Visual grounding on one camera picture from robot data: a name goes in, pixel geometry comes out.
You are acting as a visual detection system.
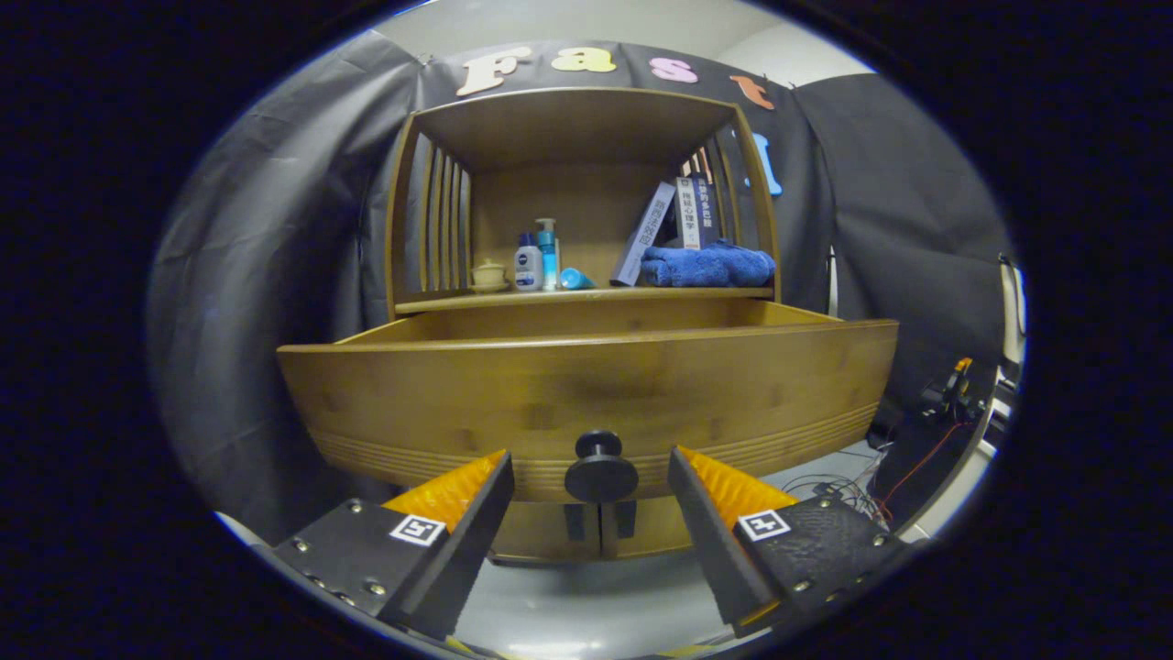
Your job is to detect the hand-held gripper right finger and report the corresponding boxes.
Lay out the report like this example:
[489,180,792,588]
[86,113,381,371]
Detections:
[666,446,908,640]

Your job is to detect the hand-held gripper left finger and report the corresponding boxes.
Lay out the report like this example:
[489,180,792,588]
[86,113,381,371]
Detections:
[272,449,517,643]

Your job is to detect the black round drawer knob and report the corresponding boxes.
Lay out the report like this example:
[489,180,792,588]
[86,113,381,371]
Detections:
[564,429,641,504]

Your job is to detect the wooden drawer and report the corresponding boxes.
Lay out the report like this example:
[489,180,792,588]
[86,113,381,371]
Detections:
[277,298,900,503]

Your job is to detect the wooden cabinet door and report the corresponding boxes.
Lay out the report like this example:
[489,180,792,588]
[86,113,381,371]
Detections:
[490,500,602,562]
[600,498,695,559]

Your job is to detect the wooden countertop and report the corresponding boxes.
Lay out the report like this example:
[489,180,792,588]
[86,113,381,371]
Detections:
[396,282,775,315]

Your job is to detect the wooden cabinet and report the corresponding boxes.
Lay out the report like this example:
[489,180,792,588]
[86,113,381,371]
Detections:
[385,87,784,562]

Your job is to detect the blue folded towel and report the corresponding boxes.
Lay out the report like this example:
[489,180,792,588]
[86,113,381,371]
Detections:
[639,239,777,289]

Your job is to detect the black equipment with orange part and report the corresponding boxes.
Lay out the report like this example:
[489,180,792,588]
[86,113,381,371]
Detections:
[893,357,1000,523]

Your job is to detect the white bottle with blue cap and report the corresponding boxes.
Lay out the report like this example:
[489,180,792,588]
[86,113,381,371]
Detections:
[514,232,543,292]

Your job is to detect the blue pump bottle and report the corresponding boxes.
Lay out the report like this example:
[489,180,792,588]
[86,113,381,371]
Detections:
[536,217,561,292]

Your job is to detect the white-spined book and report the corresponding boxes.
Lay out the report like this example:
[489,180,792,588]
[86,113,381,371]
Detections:
[675,176,702,250]

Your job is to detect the dark blue book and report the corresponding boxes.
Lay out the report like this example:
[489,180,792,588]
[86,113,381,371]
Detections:
[696,174,720,248]

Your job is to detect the red cable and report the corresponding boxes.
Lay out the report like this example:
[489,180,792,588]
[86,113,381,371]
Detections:
[875,422,963,523]

